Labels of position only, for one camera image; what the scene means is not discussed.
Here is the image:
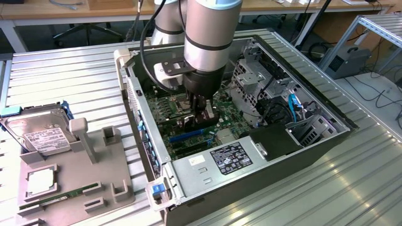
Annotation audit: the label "long wooden desk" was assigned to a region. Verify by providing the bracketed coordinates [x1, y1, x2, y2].
[0, 0, 156, 54]

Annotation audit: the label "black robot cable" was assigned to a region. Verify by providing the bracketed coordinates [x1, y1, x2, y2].
[138, 0, 182, 93]

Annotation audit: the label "tall metal drive cage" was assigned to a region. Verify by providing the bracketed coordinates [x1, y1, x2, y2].
[231, 40, 301, 128]

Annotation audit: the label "small metal disk bay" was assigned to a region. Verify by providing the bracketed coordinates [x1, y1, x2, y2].
[284, 113, 351, 148]

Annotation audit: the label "green RAM stick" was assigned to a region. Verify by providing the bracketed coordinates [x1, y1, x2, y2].
[18, 183, 97, 210]

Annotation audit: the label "open grey PC case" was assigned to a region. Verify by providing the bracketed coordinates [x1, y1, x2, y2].
[112, 34, 360, 226]

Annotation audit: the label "black wire bundle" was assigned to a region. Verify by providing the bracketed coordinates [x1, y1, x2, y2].
[255, 96, 289, 125]

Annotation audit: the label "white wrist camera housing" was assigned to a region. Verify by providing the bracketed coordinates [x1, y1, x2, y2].
[152, 58, 194, 91]

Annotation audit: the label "thin black table cable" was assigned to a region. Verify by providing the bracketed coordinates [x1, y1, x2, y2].
[343, 70, 402, 109]

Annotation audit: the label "green motherboard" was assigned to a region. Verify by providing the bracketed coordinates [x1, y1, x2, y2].
[142, 79, 252, 160]

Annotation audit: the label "black graphics card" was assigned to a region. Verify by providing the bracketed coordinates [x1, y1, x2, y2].
[156, 113, 217, 134]

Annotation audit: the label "grey parts rack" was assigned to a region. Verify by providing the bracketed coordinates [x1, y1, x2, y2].
[13, 117, 137, 226]

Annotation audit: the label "brown cardboard box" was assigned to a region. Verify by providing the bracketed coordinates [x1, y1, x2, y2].
[85, 0, 138, 11]

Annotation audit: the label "light blue network cable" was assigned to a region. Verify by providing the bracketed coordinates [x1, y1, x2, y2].
[49, 0, 84, 10]

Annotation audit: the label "black plastic air shroud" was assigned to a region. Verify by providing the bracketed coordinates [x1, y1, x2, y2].
[240, 123, 304, 162]

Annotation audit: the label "blue plastic disk bracket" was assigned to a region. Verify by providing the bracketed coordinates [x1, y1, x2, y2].
[0, 100, 74, 121]

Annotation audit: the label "aluminium profile frame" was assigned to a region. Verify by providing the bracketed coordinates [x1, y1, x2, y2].
[325, 14, 402, 76]

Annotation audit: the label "CPU socket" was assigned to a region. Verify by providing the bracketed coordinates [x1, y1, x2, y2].
[173, 95, 192, 112]

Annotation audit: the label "black power supply label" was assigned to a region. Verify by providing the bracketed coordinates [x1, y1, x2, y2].
[209, 142, 252, 176]

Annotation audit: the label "black slanted stand pole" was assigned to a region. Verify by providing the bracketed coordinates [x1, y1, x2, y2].
[295, 0, 332, 48]

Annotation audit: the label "grey equipment box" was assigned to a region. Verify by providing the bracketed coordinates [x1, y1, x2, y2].
[319, 46, 372, 80]

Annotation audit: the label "silver CPU chip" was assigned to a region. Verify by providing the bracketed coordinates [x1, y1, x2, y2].
[26, 169, 56, 196]

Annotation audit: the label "hanging black cables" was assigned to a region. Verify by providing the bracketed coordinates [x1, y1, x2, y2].
[126, 0, 144, 42]

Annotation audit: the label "black office chair base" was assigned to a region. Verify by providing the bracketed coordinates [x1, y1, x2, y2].
[52, 22, 124, 47]
[239, 13, 287, 24]

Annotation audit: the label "blue flat data wire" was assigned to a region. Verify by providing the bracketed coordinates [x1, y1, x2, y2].
[287, 93, 304, 123]

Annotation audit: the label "wooden desk with white leg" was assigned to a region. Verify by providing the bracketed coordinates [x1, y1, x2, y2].
[240, 0, 396, 48]

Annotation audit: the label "grey power supply unit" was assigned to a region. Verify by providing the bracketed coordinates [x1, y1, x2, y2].
[170, 136, 271, 198]

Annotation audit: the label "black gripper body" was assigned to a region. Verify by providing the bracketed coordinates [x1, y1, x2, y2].
[182, 67, 225, 98]

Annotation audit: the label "silver chipset heatsink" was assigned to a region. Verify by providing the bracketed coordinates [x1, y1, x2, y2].
[216, 129, 236, 145]

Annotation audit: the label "silver hard disk drive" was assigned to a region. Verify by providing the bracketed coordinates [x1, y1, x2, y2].
[0, 102, 74, 156]

